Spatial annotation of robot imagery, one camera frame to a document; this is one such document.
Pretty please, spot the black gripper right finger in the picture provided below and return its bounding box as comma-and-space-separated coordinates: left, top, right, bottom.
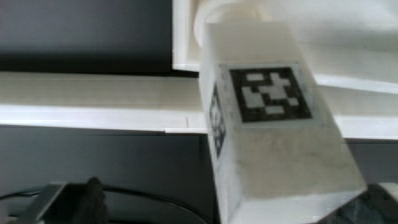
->
335, 182, 398, 224

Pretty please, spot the white L-shaped obstacle fence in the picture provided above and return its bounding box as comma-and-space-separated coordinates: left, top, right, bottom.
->
0, 71, 398, 140

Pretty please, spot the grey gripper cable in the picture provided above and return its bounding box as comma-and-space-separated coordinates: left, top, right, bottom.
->
0, 186, 209, 224

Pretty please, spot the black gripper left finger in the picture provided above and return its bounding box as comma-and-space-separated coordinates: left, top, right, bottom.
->
19, 177, 108, 224

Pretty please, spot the white table leg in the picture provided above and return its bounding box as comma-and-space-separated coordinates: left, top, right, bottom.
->
195, 0, 365, 224

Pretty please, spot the white square tabletop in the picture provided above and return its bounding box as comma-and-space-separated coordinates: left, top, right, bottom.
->
171, 0, 398, 95

